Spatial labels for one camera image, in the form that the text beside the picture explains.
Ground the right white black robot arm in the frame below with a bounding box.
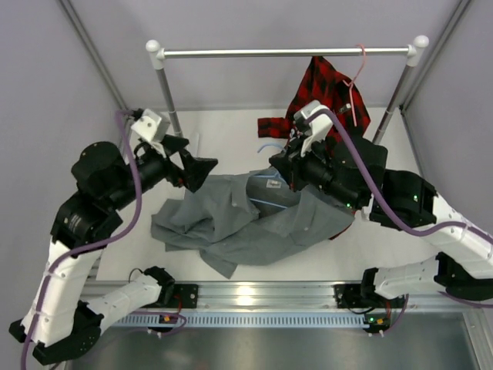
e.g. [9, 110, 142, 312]
[269, 137, 492, 306]

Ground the red black plaid shirt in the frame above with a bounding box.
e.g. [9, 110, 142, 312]
[257, 55, 371, 241]

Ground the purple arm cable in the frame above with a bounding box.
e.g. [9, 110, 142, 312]
[304, 107, 493, 336]
[18, 108, 188, 370]

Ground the silver clothes rack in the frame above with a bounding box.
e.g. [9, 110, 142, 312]
[146, 35, 429, 144]

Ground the pink wire hanger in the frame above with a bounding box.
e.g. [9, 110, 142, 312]
[344, 44, 367, 127]

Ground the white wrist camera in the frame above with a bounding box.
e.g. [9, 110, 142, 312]
[293, 100, 334, 157]
[130, 109, 170, 157]

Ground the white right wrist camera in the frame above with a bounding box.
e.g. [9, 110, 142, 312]
[293, 100, 334, 157]

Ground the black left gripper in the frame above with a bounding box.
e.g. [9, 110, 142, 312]
[106, 134, 217, 212]

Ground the slotted grey cable duct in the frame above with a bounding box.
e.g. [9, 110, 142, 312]
[114, 312, 369, 329]

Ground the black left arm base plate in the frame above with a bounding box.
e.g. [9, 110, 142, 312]
[165, 284, 199, 309]

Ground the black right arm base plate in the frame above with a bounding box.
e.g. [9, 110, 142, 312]
[334, 284, 386, 309]

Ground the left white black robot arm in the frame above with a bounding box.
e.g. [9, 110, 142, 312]
[9, 135, 217, 365]

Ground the blue wire hanger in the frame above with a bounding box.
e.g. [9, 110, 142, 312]
[246, 166, 300, 217]

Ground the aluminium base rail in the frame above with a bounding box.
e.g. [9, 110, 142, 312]
[86, 280, 482, 314]

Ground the grey button shirt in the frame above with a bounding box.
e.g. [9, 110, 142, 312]
[151, 170, 354, 278]

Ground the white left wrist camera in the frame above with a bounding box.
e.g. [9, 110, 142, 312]
[130, 109, 170, 157]

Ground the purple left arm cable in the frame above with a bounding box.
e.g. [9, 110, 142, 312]
[18, 108, 188, 370]

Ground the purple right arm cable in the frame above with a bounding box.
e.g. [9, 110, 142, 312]
[304, 107, 493, 336]

